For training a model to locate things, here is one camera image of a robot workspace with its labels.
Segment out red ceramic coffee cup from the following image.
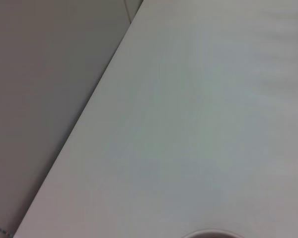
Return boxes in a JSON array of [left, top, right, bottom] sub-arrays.
[[182, 228, 247, 238]]

